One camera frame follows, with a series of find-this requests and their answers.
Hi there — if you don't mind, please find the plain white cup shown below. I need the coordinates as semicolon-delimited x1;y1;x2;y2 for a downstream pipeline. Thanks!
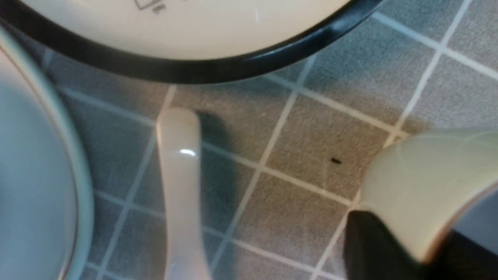
359;128;498;264

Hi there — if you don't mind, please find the plain white spoon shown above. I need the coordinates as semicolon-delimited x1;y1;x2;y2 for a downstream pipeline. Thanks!
156;108;212;280

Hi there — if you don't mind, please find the black-rimmed illustrated plate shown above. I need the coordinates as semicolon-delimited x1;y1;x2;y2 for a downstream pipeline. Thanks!
1;0;384;84

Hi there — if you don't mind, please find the grey checked tablecloth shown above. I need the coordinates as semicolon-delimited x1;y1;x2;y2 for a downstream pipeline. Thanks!
8;0;498;280

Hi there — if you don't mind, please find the grey-rimmed white plate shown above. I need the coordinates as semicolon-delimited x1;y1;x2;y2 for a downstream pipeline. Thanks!
0;27;94;280

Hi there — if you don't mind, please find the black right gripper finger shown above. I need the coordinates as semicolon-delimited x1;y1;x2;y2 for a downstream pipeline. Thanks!
344;210;498;280

